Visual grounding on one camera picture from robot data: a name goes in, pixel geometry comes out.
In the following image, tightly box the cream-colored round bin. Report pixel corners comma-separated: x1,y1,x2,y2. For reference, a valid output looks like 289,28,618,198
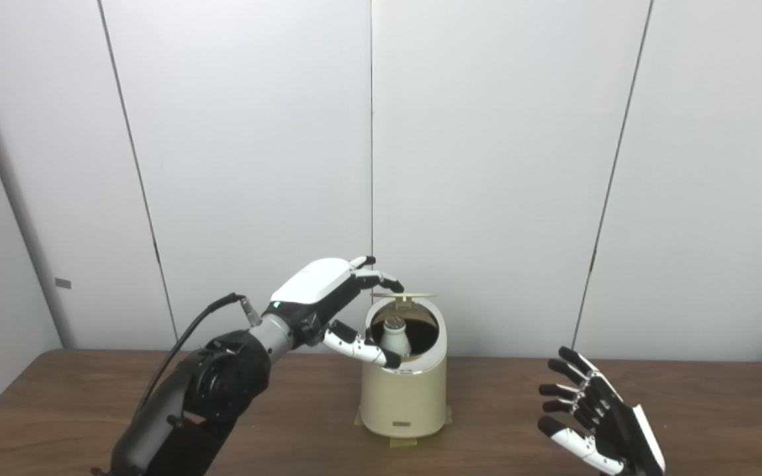
360,297,448,439

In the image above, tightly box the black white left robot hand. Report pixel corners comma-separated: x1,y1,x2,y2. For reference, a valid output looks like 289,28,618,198
265,256,405,370

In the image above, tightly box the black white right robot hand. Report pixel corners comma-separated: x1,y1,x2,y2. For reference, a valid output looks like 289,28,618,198
537,346,666,476

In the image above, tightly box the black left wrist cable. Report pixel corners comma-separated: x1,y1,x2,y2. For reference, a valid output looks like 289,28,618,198
136,293,263,411

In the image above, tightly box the small white plastic bottle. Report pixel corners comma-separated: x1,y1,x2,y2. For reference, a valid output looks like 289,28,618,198
381,317,412,358

